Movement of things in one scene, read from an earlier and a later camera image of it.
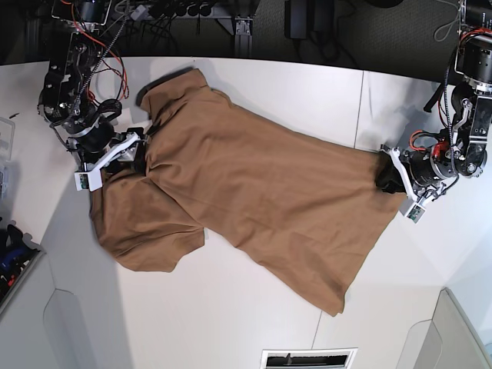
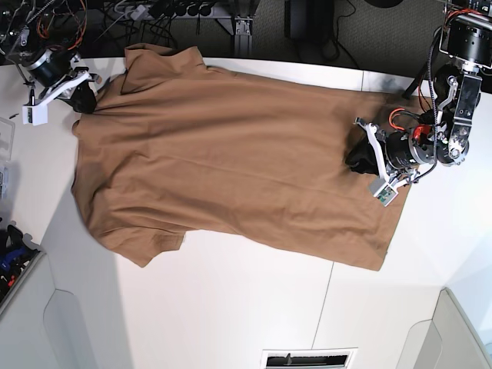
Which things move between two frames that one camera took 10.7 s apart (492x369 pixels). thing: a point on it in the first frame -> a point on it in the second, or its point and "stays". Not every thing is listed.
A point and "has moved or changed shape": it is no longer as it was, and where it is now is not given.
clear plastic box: [7, 134] stays
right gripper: [422, 169] -> [400, 154]
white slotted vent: [324, 358] stays
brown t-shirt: [304, 208] has moved or changed shape
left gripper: [101, 145] -> [83, 99]
